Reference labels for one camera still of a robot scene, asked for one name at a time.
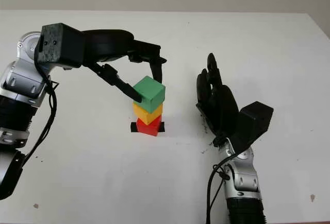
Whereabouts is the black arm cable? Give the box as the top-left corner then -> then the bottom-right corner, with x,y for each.
205,154 -> 236,224
22,43 -> 60,168

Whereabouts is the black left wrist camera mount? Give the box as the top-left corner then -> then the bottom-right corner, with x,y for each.
34,23 -> 86,69

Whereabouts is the black tape strip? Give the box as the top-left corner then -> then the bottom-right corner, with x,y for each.
130,122 -> 166,134

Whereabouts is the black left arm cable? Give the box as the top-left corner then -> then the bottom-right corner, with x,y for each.
22,43 -> 60,168

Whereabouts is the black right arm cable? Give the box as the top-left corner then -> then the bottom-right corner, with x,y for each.
205,154 -> 236,224

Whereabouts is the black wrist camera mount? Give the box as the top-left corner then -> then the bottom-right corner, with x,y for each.
34,23 -> 86,69
228,101 -> 275,156

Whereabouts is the green wooden cube block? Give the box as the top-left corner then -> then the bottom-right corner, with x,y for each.
133,76 -> 166,113

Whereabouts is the yellow wooden cube block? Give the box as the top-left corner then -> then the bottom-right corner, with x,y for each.
132,101 -> 164,126

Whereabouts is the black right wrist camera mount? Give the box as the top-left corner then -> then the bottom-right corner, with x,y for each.
228,101 -> 275,156

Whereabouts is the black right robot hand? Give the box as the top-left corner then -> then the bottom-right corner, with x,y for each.
195,53 -> 239,146

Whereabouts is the red wooden cube block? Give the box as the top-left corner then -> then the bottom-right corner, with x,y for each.
136,115 -> 163,137

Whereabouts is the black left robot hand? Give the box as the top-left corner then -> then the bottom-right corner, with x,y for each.
81,29 -> 168,104

